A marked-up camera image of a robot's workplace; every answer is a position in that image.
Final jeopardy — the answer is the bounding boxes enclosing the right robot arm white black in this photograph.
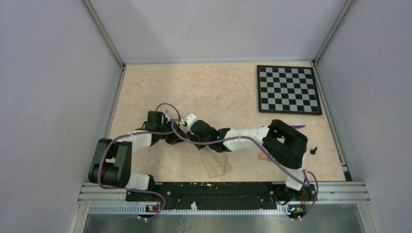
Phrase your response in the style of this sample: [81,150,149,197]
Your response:
[181,119,309,200]

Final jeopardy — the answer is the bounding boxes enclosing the iridescent purple utensil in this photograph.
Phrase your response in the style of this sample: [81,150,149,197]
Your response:
[291,125,306,129]

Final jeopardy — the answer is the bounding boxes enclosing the small black screw knob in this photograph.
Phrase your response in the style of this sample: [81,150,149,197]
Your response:
[310,147,318,155]

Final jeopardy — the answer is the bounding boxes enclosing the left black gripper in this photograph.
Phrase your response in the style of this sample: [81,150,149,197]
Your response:
[157,118,187,145]

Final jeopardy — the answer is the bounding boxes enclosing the black white checkerboard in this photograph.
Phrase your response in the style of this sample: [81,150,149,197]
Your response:
[257,65,323,116]

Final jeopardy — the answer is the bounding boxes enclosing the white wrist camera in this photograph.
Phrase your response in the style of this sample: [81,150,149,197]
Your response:
[180,113,199,130]
[162,109,172,118]

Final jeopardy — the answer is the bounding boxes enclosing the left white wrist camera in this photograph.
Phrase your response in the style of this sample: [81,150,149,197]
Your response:
[162,109,172,118]

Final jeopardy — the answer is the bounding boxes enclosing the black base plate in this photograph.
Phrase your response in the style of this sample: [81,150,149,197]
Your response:
[125,182,315,210]

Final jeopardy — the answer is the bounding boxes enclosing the aluminium frame rail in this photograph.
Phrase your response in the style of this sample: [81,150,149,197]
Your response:
[78,182,370,216]

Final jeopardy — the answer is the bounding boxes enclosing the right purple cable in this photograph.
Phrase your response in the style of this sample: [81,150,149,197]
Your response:
[171,119,320,221]

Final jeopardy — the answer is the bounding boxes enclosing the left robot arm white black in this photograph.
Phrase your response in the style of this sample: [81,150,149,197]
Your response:
[88,110,177,201]

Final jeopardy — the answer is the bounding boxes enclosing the beige cloth napkin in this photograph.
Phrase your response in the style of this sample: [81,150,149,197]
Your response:
[199,147,232,179]

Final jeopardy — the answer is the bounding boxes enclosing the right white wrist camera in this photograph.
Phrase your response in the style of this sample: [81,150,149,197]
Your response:
[180,113,199,130]

